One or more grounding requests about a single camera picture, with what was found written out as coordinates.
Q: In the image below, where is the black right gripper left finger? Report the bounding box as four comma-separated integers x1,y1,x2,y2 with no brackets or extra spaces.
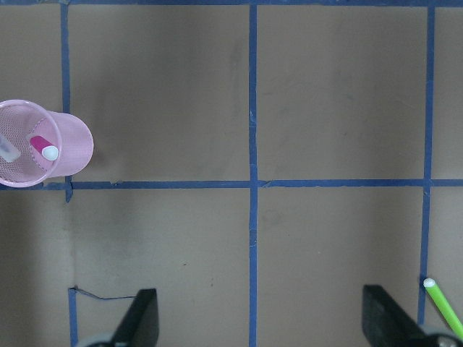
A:
111,288,159,347

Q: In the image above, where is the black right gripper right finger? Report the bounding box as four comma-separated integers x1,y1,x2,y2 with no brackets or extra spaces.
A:
362,285,439,347

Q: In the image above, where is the pink pen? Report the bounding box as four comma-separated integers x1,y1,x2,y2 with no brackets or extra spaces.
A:
29,135,59,161

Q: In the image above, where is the purple pen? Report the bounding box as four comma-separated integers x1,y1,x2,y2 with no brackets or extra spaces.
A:
1,137,21,163

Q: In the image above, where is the pink mesh cup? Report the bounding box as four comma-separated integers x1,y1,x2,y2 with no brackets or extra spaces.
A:
1,100,94,188

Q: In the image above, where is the green pen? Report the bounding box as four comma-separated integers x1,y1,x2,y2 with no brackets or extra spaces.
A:
422,278,462,339

